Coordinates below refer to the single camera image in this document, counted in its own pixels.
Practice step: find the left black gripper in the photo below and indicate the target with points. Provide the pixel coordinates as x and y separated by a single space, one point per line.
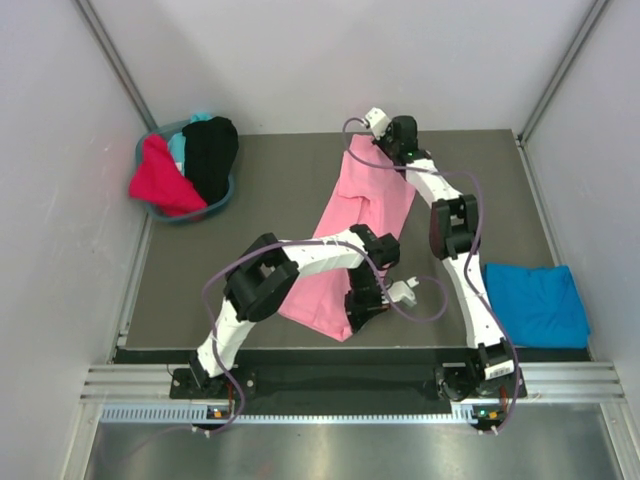
357 311

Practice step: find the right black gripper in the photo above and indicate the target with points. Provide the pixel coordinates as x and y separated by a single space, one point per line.
379 140

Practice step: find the pink t shirt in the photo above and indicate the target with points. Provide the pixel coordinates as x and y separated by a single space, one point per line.
366 192

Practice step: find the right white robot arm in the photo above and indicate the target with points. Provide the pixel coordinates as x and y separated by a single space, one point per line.
456 221

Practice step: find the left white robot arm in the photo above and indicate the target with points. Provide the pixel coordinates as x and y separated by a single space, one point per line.
258 283

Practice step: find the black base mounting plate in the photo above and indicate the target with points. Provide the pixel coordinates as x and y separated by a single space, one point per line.
310 382

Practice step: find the folded blue t shirt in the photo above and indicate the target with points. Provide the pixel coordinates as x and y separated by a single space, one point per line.
539 307

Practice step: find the black t shirt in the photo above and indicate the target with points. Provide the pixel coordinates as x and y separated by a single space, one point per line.
210 150

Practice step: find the light blue t shirt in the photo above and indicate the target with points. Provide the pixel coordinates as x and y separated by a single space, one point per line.
177 142

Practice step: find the blue plastic basket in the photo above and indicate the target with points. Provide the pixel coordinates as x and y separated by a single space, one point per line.
167 131

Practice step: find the red t shirt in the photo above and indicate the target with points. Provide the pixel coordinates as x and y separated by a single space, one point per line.
158 181

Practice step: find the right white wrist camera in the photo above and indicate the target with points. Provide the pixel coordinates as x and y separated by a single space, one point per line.
376 122

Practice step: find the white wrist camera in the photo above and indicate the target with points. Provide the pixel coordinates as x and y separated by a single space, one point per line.
376 122
402 292

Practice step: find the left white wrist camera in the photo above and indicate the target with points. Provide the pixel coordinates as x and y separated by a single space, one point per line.
402 292

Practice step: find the slotted grey cable duct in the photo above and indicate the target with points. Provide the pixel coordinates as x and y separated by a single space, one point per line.
207 414

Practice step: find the aluminium front rail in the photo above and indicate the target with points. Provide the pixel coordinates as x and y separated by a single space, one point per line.
572 382

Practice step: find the right aluminium corner post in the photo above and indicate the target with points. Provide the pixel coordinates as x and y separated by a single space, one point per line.
578 40

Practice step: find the aluminium corner post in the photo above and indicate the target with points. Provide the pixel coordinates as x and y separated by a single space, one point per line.
578 40
108 48

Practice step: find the left aluminium corner post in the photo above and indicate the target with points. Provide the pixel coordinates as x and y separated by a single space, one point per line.
108 48

